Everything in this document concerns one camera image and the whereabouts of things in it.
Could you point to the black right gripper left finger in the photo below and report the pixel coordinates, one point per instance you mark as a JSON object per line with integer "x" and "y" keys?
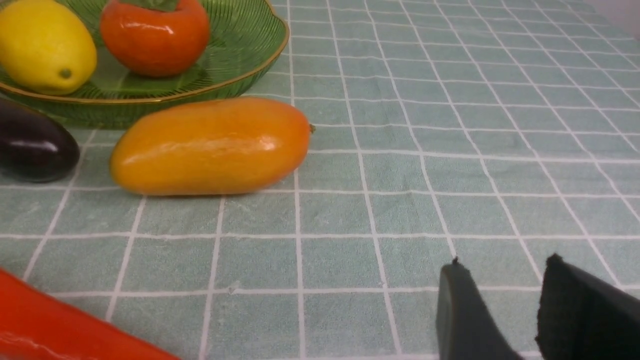
{"x": 465, "y": 328}

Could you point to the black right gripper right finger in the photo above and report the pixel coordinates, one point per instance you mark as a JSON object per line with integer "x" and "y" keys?
{"x": 582, "y": 317}

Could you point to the yellow orange mango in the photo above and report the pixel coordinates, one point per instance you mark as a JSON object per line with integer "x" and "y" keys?
{"x": 211, "y": 148}

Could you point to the orange persimmon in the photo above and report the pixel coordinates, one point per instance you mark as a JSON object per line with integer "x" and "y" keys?
{"x": 155, "y": 38}

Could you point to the orange carrot with leaves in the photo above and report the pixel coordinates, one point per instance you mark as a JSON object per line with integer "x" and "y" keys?
{"x": 36, "y": 326}

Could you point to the purple eggplant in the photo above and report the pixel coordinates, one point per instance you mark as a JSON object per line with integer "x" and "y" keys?
{"x": 33, "y": 147}

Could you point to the yellow lemon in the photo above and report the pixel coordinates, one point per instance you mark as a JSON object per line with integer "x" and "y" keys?
{"x": 45, "y": 47}

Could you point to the green checkered tablecloth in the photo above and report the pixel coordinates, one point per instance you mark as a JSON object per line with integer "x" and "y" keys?
{"x": 497, "y": 131}

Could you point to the green glass leaf plate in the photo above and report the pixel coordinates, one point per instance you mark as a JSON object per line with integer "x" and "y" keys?
{"x": 246, "y": 39}

